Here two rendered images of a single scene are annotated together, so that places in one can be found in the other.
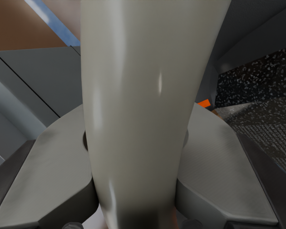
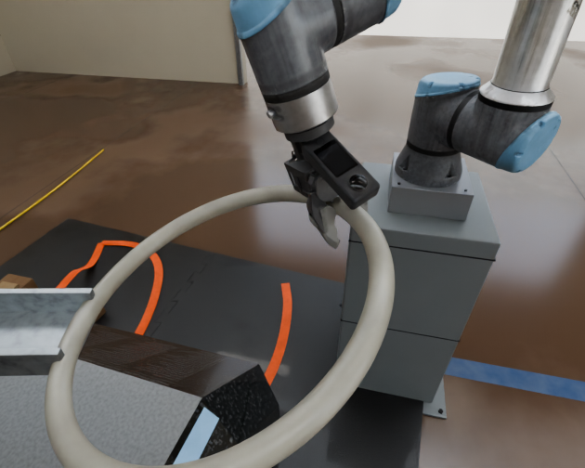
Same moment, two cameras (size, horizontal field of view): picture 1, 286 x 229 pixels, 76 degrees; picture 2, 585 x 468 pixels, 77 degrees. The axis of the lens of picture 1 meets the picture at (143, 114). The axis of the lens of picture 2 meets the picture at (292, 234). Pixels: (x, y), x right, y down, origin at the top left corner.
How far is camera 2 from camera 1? 0.51 m
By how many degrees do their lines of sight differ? 25
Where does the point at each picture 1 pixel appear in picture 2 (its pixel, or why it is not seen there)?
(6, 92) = (448, 234)
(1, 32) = (573, 321)
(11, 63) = (472, 261)
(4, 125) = (428, 211)
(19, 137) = (409, 210)
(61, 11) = (527, 401)
